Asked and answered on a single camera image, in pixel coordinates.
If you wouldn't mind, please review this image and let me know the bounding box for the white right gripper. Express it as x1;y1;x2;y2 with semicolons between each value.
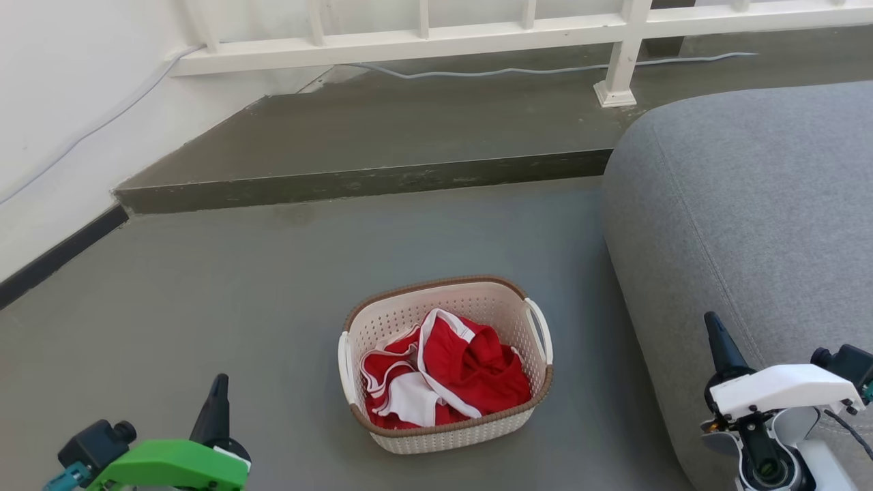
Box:
704;312;865;419

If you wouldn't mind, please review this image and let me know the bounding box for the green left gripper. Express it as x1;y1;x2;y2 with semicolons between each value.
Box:
85;374;252;491

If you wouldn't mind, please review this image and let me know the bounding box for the beige perforated laundry basket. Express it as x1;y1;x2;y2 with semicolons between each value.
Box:
338;276;554;455

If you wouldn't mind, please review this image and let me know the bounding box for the red and white garment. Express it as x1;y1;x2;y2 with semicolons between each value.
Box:
359;308;533;430

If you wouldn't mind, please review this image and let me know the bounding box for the grey fabric sofa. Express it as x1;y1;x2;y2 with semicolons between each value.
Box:
603;80;873;491

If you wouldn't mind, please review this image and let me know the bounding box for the black baseboard strip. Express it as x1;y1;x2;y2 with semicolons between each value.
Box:
0;205;130;311

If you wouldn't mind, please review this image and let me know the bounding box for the white wooden railing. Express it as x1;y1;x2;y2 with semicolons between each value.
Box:
169;0;873;108

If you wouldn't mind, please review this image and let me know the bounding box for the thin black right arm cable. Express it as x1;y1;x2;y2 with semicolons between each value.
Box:
824;408;873;459

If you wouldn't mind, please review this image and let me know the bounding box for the teal left camera connector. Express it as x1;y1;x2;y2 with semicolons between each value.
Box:
44;462;93;491

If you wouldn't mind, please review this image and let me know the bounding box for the dark post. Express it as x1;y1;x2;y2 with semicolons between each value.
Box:
645;0;696;58

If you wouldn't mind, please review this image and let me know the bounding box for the thin light grey cable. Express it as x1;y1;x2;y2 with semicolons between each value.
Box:
0;45;203;205

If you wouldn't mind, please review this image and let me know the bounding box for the grey wavy cable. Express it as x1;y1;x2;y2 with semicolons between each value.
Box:
348;52;759;80

